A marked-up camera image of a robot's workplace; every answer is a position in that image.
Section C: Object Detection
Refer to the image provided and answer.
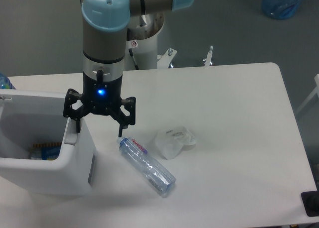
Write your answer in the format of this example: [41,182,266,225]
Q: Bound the black device at table corner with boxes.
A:
[301,191,319,217]

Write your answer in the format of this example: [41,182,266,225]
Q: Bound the blue plastic bag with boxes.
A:
[261,0,302,20]

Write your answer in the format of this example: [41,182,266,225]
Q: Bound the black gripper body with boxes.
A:
[83,74,123,115]

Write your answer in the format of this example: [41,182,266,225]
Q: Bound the trash inside can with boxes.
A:
[29,142,62,161]

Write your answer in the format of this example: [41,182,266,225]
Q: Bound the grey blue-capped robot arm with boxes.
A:
[63,0,194,132]

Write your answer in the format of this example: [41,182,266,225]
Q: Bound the white frame at right edge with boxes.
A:
[295,74,319,117]

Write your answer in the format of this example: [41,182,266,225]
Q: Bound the white clamp with bolt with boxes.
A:
[203,45,214,67]

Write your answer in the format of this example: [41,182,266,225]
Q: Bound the white push-lid trash can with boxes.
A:
[0,89,97,196]

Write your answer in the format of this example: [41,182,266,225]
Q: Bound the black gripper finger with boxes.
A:
[109,97,136,137]
[63,89,90,133]

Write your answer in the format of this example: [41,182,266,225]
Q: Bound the crumpled white plastic wrapper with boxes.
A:
[155,126,196,160]

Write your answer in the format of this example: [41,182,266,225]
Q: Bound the clear plastic water bottle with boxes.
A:
[117,137,176,197]

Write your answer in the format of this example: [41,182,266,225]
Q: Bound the blue bottle at left edge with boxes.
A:
[0,73,16,90]

